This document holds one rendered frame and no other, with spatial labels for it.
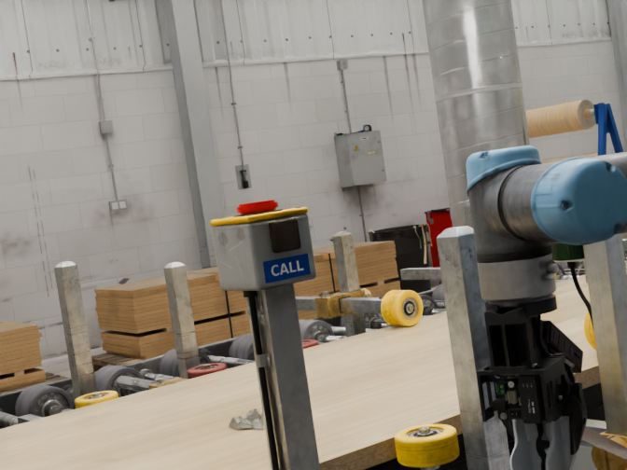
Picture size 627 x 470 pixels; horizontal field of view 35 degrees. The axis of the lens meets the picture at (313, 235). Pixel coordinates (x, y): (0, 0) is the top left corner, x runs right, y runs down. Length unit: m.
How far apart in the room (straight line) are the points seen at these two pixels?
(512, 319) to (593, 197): 0.16
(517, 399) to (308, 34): 8.90
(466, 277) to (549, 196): 0.25
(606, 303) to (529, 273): 0.33
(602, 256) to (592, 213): 0.41
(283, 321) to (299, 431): 0.11
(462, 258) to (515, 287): 0.13
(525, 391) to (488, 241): 0.15
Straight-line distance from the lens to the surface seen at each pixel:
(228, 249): 0.96
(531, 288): 1.00
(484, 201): 0.99
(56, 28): 8.75
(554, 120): 8.77
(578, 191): 0.89
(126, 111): 8.80
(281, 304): 0.96
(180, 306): 2.14
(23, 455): 1.59
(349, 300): 2.34
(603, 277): 1.31
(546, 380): 1.00
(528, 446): 1.09
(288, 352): 0.97
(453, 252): 1.12
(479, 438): 1.16
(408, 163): 10.27
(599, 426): 1.43
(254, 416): 1.50
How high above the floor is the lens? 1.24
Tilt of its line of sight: 3 degrees down
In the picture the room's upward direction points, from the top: 8 degrees counter-clockwise
